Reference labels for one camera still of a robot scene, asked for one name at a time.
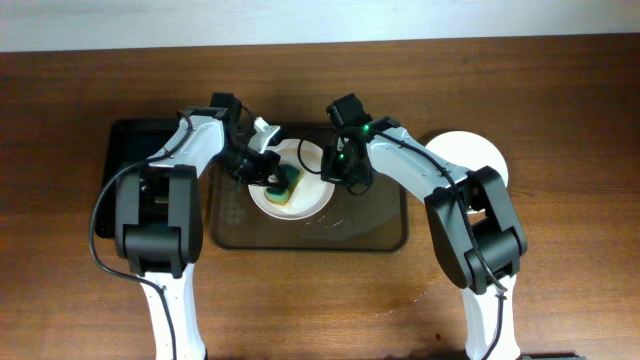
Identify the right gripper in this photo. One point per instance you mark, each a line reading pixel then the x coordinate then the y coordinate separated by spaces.
pixel 330 174

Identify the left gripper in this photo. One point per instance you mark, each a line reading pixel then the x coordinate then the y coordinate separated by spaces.
pixel 265 173

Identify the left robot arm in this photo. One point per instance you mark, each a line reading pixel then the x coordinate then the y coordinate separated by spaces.
pixel 158 219

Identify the light blue plate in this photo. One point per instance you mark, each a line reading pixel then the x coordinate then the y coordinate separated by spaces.
pixel 462 151

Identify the green yellow sponge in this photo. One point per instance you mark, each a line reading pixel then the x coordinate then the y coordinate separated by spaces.
pixel 288 178

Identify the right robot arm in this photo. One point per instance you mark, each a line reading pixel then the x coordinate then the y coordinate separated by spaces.
pixel 477 236

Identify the brown serving tray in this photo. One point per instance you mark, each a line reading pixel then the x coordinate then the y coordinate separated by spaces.
pixel 369 221

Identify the white plate top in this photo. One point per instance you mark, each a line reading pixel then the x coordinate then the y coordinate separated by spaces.
pixel 310 195

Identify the black small tray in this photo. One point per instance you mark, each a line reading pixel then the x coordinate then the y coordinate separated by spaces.
pixel 130 140

